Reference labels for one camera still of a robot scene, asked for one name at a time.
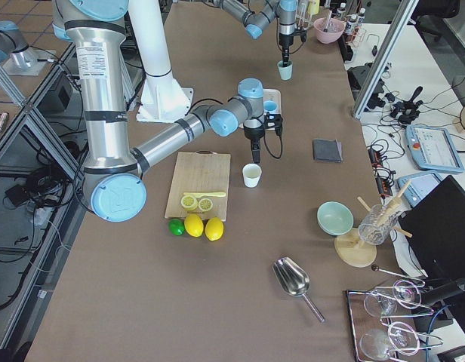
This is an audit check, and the lemon half slice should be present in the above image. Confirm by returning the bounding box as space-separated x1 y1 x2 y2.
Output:
198 198 214 213
180 195 199 211

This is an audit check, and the black gripper camera mount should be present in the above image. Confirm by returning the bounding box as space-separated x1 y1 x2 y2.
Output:
263 112 283 137

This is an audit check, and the pink bowl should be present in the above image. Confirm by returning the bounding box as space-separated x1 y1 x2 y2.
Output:
313 17 346 44

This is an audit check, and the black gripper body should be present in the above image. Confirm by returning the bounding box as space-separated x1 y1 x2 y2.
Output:
243 126 264 143
279 33 294 51

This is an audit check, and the metal scoop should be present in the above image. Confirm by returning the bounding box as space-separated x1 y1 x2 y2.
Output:
273 256 325 323

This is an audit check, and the black monitor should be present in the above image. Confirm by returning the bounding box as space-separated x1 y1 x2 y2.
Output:
399 176 465 280

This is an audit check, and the blue teach pendant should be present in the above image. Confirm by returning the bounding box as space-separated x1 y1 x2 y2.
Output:
405 124 465 173
397 170 442 207

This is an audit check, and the wooden cutting board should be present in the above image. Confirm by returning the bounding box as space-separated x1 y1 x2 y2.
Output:
165 152 231 222

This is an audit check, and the aluminium frame post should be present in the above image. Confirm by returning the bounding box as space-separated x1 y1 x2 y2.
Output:
352 0 418 120

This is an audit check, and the green cup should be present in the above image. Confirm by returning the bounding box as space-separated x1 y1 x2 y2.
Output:
277 60 293 81

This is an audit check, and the cream yellow cup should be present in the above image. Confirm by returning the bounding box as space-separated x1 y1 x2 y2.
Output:
242 163 262 188

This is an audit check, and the cream rabbit tray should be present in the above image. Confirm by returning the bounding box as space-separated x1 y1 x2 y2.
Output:
233 84 282 131

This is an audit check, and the green bowl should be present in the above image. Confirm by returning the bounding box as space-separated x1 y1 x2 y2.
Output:
317 201 354 236

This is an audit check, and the yellow lemon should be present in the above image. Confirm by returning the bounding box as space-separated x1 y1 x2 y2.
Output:
205 217 224 241
184 213 204 238

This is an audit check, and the wooden cup stand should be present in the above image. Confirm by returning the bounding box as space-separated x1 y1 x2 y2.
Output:
334 180 412 268

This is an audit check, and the clear glass cup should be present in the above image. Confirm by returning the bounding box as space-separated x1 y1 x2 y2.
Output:
358 204 399 246

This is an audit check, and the blue cup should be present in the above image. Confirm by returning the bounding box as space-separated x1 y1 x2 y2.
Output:
263 100 279 114

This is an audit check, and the yellow plastic knife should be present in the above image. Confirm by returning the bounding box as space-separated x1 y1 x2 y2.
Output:
183 192 226 198

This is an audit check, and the white wire rack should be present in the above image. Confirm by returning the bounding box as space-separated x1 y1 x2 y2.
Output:
295 0 320 30

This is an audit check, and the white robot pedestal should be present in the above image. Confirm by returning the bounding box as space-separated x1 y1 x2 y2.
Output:
128 0 193 123

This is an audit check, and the wine glass rack tray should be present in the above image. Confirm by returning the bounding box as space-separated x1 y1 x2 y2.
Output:
346 290 443 361

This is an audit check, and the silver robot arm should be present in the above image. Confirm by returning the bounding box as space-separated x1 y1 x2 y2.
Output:
203 0 298 67
53 1 263 222

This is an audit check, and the grey folded cloth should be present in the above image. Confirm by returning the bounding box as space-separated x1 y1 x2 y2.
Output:
313 139 343 163

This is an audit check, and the green lime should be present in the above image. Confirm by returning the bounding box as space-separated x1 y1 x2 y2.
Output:
168 219 186 236

